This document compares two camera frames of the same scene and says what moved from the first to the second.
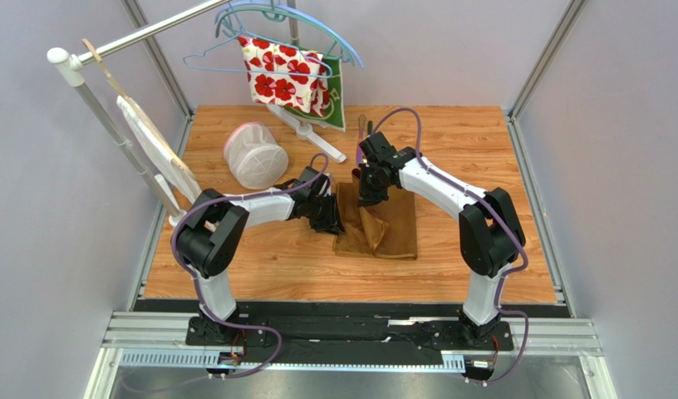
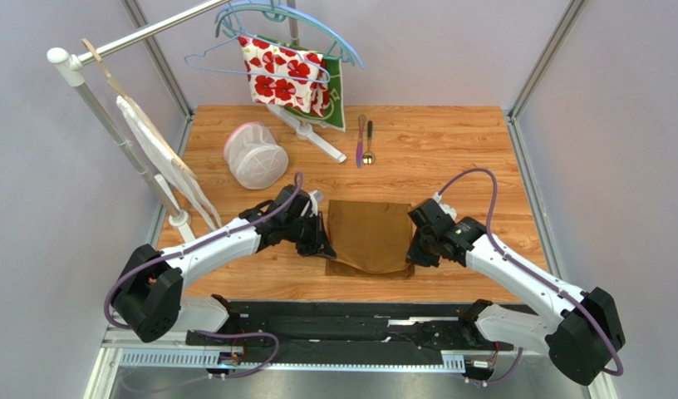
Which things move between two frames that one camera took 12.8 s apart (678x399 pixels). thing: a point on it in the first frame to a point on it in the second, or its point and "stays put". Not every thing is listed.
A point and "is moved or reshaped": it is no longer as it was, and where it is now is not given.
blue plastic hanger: x=296 y=9 stays put
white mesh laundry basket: x=253 y=158 stays put
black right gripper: x=369 y=190 to x=425 y=243
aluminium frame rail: x=159 y=339 stays put
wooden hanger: x=174 y=158 stays put
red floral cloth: x=282 y=76 stays put
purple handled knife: x=361 y=120 stays put
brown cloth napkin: x=385 y=229 is moved or reshaped
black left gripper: x=332 y=223 to x=319 y=244
